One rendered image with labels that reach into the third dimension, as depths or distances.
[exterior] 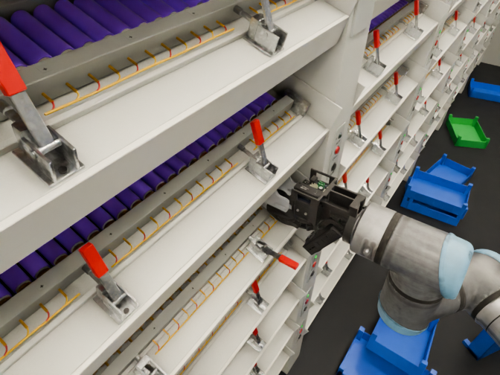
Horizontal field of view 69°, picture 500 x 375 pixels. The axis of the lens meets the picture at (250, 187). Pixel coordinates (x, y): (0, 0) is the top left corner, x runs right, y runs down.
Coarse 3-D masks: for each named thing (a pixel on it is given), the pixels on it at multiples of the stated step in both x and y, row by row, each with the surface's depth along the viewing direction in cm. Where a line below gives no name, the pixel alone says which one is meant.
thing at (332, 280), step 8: (344, 256) 160; (352, 256) 161; (344, 264) 157; (336, 272) 154; (328, 280) 151; (336, 280) 152; (328, 288) 148; (320, 296) 142; (320, 304) 143; (312, 312) 140; (312, 320) 139
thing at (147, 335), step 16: (256, 224) 68; (240, 240) 65; (224, 256) 62; (208, 272) 60; (192, 288) 57; (176, 304) 55; (160, 320) 53; (144, 336) 52; (128, 352) 50; (112, 368) 48
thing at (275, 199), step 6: (276, 192) 65; (270, 198) 67; (276, 198) 66; (282, 198) 65; (264, 204) 68; (270, 204) 67; (276, 204) 67; (282, 204) 66; (288, 204) 65; (282, 210) 66
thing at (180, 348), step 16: (304, 176) 74; (272, 224) 71; (272, 240) 69; (240, 256) 66; (224, 272) 63; (240, 272) 64; (256, 272) 64; (208, 288) 61; (224, 288) 61; (240, 288) 62; (208, 304) 59; (224, 304) 60; (192, 320) 57; (208, 320) 58; (176, 336) 55; (192, 336) 56; (160, 352) 53; (176, 352) 54; (192, 352) 54; (176, 368) 52
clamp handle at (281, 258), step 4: (264, 248) 65; (268, 248) 65; (268, 252) 65; (272, 252) 65; (276, 252) 65; (272, 256) 64; (276, 256) 64; (280, 256) 64; (284, 256) 64; (280, 260) 63; (284, 260) 63; (288, 260) 63; (292, 260) 63; (288, 264) 63; (292, 264) 62; (296, 264) 62; (292, 268) 62; (296, 268) 62
